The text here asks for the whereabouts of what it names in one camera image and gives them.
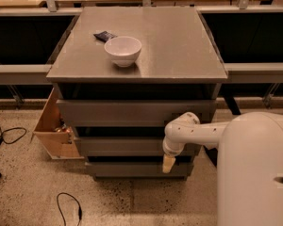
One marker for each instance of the open wooden box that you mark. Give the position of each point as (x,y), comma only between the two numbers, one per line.
(56,138)

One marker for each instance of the grey metal rail frame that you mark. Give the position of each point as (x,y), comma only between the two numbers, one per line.
(19,72)

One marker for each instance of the grey top drawer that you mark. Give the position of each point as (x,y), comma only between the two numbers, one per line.
(102,113)

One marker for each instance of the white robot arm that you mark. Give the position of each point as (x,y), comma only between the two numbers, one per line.
(249,164)

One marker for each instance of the grey bottom drawer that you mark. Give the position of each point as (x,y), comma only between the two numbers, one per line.
(138,170)

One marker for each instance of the grey drawer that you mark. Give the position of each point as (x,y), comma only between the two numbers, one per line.
(119,146)
(138,170)
(102,113)

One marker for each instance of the dark blue snack packet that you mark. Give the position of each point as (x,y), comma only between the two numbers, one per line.
(104,36)

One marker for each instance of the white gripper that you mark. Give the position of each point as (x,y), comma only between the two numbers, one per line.
(171,149)

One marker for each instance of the grey drawer cabinet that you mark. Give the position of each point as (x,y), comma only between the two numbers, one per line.
(127,91)

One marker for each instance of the black power adapter with cable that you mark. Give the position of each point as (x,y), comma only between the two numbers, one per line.
(212,155)

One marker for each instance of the white ceramic bowl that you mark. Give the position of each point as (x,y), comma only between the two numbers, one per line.
(123,50)

